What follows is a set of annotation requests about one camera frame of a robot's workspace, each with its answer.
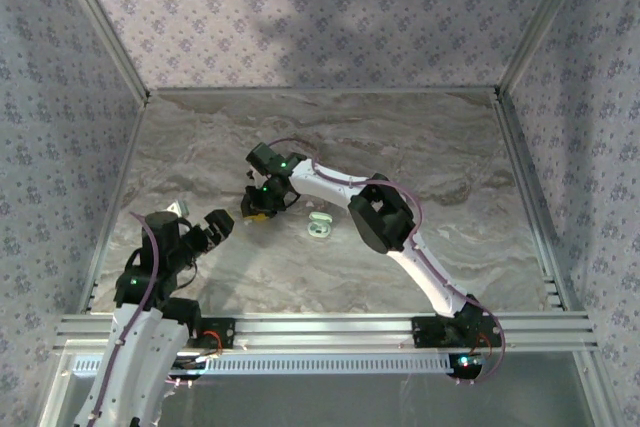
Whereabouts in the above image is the pale green earbud charging case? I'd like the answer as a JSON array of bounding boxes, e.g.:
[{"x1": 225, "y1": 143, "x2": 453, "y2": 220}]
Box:
[{"x1": 307, "y1": 211, "x2": 335, "y2": 241}]

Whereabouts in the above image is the left black connector hub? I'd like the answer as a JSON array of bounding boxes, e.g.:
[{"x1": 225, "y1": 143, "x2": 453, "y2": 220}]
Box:
[{"x1": 169, "y1": 354, "x2": 207, "y2": 381}]

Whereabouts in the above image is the black connector hub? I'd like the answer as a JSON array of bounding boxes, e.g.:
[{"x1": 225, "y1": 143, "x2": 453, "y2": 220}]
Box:
[
  {"x1": 169, "y1": 354, "x2": 207, "y2": 381},
  {"x1": 448, "y1": 352, "x2": 485, "y2": 381}
]

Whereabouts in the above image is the right black connector hub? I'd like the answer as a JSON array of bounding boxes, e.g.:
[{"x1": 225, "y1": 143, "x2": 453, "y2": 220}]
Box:
[{"x1": 448, "y1": 352, "x2": 485, "y2": 381}]

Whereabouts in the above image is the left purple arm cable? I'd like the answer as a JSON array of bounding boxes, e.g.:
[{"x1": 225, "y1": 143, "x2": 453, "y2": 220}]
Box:
[{"x1": 84, "y1": 211, "x2": 194, "y2": 427}]

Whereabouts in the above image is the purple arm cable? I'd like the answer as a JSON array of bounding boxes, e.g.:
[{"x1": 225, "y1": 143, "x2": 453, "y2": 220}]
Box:
[
  {"x1": 84, "y1": 211, "x2": 194, "y2": 427},
  {"x1": 267, "y1": 136, "x2": 506, "y2": 386}
]

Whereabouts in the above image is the aluminium side floor rail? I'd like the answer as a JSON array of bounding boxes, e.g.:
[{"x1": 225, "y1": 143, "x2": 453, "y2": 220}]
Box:
[
  {"x1": 492, "y1": 94, "x2": 576, "y2": 313},
  {"x1": 77, "y1": 96, "x2": 151, "y2": 316}
]

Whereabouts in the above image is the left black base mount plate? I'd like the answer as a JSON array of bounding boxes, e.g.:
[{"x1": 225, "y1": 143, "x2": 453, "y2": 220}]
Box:
[{"x1": 192, "y1": 317, "x2": 236, "y2": 349}]

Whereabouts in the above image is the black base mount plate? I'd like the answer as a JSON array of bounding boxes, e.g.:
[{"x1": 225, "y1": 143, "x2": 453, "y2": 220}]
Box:
[
  {"x1": 192, "y1": 317, "x2": 236, "y2": 349},
  {"x1": 411, "y1": 315, "x2": 504, "y2": 348}
]

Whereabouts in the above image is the aluminium back floor rail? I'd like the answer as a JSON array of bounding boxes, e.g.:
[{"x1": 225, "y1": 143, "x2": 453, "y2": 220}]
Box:
[{"x1": 148, "y1": 87, "x2": 499, "y2": 97}]

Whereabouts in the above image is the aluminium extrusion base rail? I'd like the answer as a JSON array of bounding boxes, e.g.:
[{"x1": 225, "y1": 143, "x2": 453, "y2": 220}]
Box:
[{"x1": 53, "y1": 310, "x2": 600, "y2": 353}]

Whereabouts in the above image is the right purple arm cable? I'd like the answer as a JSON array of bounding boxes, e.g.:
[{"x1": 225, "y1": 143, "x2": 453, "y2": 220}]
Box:
[{"x1": 267, "y1": 136, "x2": 506, "y2": 386}]

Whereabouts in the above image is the white slotted cable duct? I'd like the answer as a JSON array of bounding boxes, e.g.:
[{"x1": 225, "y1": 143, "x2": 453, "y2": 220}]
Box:
[{"x1": 73, "y1": 354, "x2": 469, "y2": 377}]

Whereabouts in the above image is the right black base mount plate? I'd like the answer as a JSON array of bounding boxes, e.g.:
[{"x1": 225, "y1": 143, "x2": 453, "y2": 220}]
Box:
[{"x1": 411, "y1": 315, "x2": 504, "y2": 348}]

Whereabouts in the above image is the aluminium upright frame post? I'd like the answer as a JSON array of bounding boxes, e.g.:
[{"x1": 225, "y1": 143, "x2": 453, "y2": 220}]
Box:
[
  {"x1": 49, "y1": 0, "x2": 151, "y2": 103},
  {"x1": 496, "y1": 0, "x2": 596, "y2": 101}
]

